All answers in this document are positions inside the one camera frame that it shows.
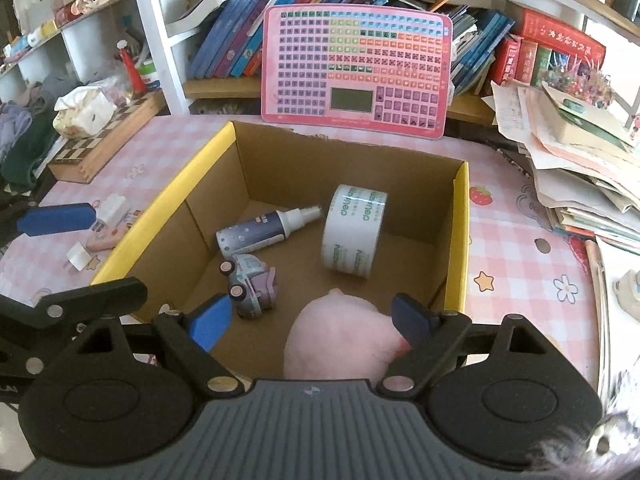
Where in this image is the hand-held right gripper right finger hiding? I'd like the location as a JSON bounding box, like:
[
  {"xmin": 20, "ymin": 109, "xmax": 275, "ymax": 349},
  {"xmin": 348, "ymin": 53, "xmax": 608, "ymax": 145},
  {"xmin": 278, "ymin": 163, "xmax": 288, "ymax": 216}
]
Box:
[{"xmin": 376, "ymin": 292, "xmax": 551, "ymax": 395}]

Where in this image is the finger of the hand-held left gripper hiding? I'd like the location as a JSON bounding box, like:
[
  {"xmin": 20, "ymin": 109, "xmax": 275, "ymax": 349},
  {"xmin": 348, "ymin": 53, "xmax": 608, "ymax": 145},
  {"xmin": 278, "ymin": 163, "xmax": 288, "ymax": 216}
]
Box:
[
  {"xmin": 0, "ymin": 276, "xmax": 149, "ymax": 356},
  {"xmin": 0, "ymin": 195, "xmax": 97, "ymax": 248}
]

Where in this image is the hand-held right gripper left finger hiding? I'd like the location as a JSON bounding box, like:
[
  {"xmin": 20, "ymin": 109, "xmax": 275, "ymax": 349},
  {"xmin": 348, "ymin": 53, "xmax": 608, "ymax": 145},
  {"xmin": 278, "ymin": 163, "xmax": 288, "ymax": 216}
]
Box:
[{"xmin": 70, "ymin": 294, "xmax": 246, "ymax": 396}]

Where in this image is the white charger plug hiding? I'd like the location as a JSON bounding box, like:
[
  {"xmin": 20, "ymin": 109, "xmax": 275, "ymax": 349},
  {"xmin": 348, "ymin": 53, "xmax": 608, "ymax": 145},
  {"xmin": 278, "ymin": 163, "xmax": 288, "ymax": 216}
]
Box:
[{"xmin": 66, "ymin": 241, "xmax": 94, "ymax": 274}]

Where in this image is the grey toy car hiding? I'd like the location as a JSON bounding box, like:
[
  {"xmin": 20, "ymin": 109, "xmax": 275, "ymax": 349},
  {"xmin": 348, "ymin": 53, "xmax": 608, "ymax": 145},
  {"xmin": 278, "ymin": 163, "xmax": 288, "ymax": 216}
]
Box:
[{"xmin": 219, "ymin": 254, "xmax": 278, "ymax": 320}]

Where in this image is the pink plush toy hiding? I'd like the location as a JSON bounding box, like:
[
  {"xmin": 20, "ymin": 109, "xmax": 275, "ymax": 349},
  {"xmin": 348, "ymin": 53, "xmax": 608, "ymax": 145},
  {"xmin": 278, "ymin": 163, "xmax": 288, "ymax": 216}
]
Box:
[{"xmin": 282, "ymin": 287, "xmax": 416, "ymax": 381}]

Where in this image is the purple spray bottle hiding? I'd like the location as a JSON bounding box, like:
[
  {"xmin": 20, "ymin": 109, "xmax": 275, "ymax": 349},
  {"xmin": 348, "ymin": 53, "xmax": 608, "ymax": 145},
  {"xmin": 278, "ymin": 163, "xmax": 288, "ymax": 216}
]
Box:
[{"xmin": 216, "ymin": 203, "xmax": 324, "ymax": 257}]

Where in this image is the white tape roll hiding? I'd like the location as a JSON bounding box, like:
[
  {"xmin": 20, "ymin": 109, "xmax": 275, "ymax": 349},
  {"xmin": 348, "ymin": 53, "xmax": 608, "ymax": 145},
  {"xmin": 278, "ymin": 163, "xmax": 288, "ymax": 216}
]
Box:
[{"xmin": 320, "ymin": 184, "xmax": 389, "ymax": 278}]

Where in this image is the yellow cardboard box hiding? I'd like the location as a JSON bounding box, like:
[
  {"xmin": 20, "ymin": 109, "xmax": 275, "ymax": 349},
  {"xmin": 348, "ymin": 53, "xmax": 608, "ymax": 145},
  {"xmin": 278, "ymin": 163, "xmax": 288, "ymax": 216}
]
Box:
[{"xmin": 89, "ymin": 120, "xmax": 471, "ymax": 381}]

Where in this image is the dark green garment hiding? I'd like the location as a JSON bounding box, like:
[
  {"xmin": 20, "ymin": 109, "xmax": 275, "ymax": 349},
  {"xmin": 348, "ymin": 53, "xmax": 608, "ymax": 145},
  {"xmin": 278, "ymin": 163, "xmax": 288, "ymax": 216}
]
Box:
[{"xmin": 0, "ymin": 110, "xmax": 61, "ymax": 191}]

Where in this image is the wooden chessboard box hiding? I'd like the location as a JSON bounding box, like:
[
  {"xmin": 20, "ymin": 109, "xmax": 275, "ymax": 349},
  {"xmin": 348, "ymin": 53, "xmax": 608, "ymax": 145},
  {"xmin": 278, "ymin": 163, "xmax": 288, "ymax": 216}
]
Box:
[{"xmin": 47, "ymin": 91, "xmax": 168, "ymax": 184}]

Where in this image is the purple garment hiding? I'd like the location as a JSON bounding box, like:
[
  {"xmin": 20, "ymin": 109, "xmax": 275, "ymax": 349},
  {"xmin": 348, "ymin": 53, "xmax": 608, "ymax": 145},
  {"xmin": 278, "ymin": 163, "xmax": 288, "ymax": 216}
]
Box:
[{"xmin": 0, "ymin": 102, "xmax": 31, "ymax": 161}]

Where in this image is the tissue pack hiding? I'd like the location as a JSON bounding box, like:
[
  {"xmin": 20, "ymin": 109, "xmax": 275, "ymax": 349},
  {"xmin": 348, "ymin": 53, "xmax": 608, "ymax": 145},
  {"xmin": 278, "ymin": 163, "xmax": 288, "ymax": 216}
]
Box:
[{"xmin": 52, "ymin": 82, "xmax": 118, "ymax": 138}]

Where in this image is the grey garment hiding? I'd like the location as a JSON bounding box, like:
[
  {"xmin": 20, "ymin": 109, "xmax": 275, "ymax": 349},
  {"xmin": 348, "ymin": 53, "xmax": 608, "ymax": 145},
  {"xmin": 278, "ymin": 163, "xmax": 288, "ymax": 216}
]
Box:
[{"xmin": 30, "ymin": 75, "xmax": 71, "ymax": 111}]

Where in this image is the red bottle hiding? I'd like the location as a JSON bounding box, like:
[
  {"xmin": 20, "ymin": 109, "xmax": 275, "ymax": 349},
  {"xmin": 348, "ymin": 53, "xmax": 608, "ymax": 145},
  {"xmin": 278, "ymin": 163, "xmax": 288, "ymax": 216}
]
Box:
[{"xmin": 116, "ymin": 40, "xmax": 147, "ymax": 97}]

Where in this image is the green white jar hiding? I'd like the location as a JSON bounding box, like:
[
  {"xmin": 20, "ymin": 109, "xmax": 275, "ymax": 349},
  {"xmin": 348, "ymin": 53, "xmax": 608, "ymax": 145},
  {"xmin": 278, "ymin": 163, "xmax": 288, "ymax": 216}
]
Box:
[{"xmin": 139, "ymin": 57, "xmax": 162, "ymax": 92}]

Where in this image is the white bookshelf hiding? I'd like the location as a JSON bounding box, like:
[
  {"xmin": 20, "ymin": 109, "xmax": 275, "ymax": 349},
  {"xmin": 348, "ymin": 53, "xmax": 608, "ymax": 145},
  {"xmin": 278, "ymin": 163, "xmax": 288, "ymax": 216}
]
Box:
[{"xmin": 0, "ymin": 0, "xmax": 640, "ymax": 126}]

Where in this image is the stack of papers and books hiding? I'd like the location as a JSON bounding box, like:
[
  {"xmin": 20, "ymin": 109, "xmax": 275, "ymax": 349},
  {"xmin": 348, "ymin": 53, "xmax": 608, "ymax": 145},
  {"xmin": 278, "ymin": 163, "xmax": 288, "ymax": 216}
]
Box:
[{"xmin": 482, "ymin": 80, "xmax": 640, "ymax": 256}]

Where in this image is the fuzzy garment with metal button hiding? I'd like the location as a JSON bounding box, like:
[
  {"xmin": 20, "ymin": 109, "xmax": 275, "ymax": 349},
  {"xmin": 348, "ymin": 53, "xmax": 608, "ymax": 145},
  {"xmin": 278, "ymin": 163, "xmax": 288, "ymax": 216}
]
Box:
[{"xmin": 525, "ymin": 407, "xmax": 640, "ymax": 480}]

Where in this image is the row of books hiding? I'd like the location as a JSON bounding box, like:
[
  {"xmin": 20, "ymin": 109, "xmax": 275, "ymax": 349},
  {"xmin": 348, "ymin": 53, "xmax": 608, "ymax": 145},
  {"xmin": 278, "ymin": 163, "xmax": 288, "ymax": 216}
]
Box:
[{"xmin": 187, "ymin": 0, "xmax": 516, "ymax": 96}]

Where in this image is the white open book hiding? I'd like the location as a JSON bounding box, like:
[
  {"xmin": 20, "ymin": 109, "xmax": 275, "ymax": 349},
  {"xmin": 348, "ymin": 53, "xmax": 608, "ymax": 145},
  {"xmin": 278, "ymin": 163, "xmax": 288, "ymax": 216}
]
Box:
[{"xmin": 165, "ymin": 0, "xmax": 236, "ymax": 36}]

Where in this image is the pink learning tablet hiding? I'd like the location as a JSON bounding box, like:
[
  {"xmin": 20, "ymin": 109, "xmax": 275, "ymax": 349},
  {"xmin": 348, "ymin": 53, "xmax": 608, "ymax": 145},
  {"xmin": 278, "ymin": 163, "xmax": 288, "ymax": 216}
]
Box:
[{"xmin": 260, "ymin": 5, "xmax": 454, "ymax": 139}]

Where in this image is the small red book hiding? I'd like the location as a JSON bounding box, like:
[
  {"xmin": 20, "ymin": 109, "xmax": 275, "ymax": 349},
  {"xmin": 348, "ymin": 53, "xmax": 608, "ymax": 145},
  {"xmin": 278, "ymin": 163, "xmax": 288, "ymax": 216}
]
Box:
[{"xmin": 492, "ymin": 35, "xmax": 523, "ymax": 86}]

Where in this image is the colourful bead ornament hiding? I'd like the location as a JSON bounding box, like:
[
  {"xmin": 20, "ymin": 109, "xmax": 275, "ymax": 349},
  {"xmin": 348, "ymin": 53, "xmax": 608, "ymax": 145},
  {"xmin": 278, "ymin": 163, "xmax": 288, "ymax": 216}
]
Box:
[{"xmin": 542, "ymin": 55, "xmax": 615, "ymax": 111}]

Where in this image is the large red book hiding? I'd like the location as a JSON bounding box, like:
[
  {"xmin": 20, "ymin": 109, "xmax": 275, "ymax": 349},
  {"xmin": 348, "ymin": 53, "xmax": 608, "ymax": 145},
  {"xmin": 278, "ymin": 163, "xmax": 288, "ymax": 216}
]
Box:
[{"xmin": 520, "ymin": 7, "xmax": 607, "ymax": 66}]

